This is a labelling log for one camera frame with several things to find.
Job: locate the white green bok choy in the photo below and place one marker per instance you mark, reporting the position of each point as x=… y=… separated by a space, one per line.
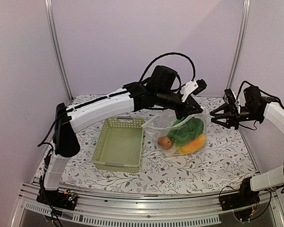
x=184 y=132

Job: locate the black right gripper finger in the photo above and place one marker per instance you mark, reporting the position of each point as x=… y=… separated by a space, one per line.
x=221 y=121
x=219 y=110

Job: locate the aluminium front rail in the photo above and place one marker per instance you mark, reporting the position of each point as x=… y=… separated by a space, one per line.
x=97 y=208

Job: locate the pale green plastic basket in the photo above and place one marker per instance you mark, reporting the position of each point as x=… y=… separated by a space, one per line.
x=119 y=146

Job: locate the brown potato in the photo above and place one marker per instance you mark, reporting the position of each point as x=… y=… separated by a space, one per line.
x=165 y=142

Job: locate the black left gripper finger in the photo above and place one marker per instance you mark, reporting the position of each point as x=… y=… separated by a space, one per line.
x=194 y=107
x=186 y=113

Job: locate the floral patterned table mat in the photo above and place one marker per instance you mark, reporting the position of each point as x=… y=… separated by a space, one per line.
x=224 y=163

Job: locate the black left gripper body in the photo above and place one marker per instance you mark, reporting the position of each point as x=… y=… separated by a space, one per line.
x=184 y=108

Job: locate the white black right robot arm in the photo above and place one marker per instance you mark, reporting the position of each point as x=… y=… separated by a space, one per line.
x=259 y=106

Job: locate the left aluminium frame post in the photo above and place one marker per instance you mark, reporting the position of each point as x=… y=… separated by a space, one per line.
x=56 y=47

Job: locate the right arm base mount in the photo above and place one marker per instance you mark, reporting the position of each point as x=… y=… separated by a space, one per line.
x=242 y=197

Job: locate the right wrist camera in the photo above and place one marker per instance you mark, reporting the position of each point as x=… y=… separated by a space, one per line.
x=232 y=101

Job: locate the aluminium frame post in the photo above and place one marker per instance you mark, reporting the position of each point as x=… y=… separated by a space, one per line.
x=56 y=47
x=240 y=42

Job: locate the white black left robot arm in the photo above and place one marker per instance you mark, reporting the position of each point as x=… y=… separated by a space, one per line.
x=155 y=90

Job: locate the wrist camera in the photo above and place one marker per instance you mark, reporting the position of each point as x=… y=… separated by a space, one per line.
x=232 y=101
x=192 y=87

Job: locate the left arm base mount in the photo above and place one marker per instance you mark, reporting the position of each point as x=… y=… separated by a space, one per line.
x=65 y=200

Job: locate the clear zip top bag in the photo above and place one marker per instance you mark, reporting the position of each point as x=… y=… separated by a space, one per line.
x=159 y=126

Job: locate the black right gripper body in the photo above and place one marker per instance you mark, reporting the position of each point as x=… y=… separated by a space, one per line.
x=236 y=116

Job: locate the right aluminium frame post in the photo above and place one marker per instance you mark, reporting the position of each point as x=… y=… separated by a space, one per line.
x=240 y=42

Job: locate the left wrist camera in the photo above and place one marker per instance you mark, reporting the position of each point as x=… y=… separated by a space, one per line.
x=192 y=87

